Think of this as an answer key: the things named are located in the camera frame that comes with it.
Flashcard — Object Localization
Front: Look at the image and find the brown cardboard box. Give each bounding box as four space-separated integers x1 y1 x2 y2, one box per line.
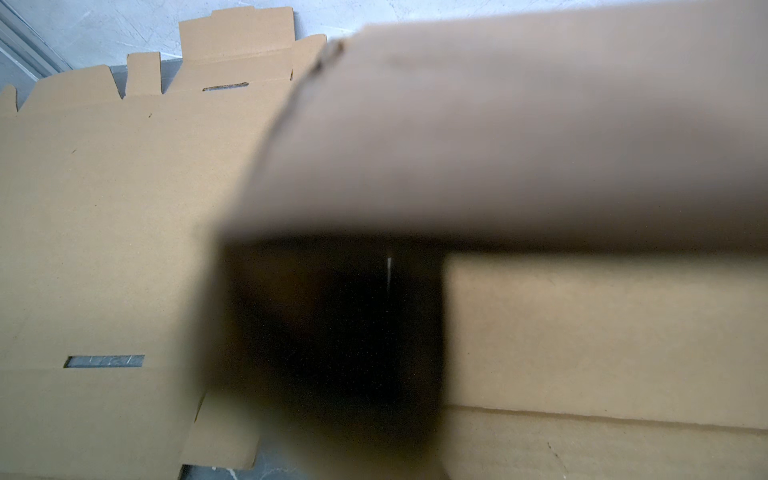
1 6 326 479
191 1 767 478

